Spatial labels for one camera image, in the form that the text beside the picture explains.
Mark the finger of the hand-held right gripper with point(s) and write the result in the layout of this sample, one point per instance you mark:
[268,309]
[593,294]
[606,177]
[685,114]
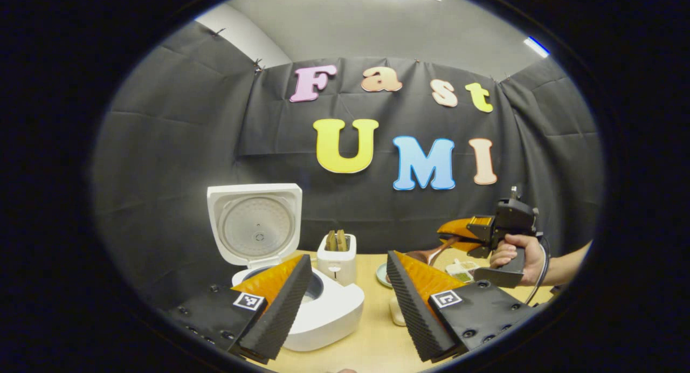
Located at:
[463,227]
[462,244]

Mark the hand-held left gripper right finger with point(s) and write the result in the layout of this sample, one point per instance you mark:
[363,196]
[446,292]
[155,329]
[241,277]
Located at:
[412,313]

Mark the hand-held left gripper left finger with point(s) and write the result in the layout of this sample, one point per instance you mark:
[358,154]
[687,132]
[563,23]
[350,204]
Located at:
[280,313]

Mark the brown wooden spoon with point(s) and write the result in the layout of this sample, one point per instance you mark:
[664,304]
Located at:
[418,256]

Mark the white rice cooker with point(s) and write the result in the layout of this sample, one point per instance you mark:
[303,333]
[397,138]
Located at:
[334,313]

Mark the pale green plate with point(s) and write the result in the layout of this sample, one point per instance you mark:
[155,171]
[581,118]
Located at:
[381,276]

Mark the white toaster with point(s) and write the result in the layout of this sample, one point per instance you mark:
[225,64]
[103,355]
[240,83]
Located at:
[337,265]

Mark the brown bread slice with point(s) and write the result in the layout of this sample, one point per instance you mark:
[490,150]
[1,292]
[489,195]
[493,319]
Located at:
[342,240]
[330,241]

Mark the small ceiling light panel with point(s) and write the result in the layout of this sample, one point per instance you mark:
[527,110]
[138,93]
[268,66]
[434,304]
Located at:
[537,47]

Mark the black backdrop cloth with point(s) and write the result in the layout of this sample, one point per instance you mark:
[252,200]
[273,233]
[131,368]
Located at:
[172,173]

